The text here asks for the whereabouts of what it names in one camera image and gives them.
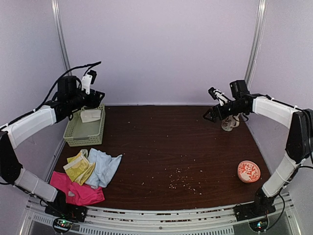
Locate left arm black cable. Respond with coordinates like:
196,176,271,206
0,61,102,130

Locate green plastic basket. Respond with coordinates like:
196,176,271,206
63,103,106,147

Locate left aluminium frame post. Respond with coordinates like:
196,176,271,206
51,0,71,71

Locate aluminium frame post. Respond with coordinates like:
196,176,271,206
245,0,267,88
51,0,71,71

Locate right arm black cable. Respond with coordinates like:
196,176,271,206
266,146,313,221

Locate cream white towel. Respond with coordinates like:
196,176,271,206
80,109,102,123

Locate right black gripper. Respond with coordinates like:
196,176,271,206
203,99,246,123

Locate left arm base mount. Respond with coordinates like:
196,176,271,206
45,202,88,222

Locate red white patterned bowl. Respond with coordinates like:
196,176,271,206
237,161,261,184

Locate yellow patterned towel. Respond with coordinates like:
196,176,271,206
63,149,95,186

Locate right aluminium frame post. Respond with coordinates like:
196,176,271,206
245,0,267,88

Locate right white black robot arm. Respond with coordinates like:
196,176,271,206
203,80,313,216

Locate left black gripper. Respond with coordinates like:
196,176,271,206
68,87,105,110

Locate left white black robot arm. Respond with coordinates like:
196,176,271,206
0,70,105,217

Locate light blue towel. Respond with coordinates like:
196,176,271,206
85,148,123,189

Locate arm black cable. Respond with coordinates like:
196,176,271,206
266,146,313,221
0,61,102,130

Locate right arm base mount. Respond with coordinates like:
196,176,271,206
233,201,276,221

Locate aluminium front rail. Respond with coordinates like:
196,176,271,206
17,193,302,235

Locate cream patterned mug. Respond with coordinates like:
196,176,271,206
221,116,240,132

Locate pink towel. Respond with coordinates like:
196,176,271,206
50,171,105,206

